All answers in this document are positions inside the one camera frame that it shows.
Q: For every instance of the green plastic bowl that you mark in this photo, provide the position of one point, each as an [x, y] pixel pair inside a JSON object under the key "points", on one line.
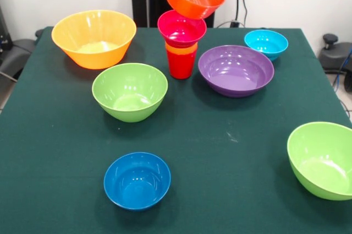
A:
{"points": [[321, 162], [129, 93]]}

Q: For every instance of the pink plastic bowl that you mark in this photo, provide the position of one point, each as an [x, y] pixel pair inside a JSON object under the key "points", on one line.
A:
{"points": [[178, 31]]}

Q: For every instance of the orange plastic cup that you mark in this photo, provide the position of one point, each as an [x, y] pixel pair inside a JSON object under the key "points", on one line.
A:
{"points": [[181, 50]]}

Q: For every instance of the purple plastic bowl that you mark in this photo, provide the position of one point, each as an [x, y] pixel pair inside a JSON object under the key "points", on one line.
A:
{"points": [[236, 74]]}

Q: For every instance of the red plastic cup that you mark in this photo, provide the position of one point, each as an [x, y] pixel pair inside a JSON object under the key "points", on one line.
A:
{"points": [[181, 66]]}

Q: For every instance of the dark green tablecloth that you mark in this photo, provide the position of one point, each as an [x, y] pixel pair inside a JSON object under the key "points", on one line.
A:
{"points": [[233, 203]]}

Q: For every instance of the blue plastic bowl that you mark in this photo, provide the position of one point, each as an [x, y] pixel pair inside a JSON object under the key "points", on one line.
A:
{"points": [[137, 181]]}

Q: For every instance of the black pedestal foot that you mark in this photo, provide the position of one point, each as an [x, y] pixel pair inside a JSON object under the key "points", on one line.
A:
{"points": [[16, 52], [334, 55]]}

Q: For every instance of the cyan plastic bowl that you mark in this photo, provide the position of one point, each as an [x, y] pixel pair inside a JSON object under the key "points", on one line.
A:
{"points": [[266, 42]]}

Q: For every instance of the large orange plastic bowl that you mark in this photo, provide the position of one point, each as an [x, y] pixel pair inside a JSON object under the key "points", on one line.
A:
{"points": [[93, 30]]}

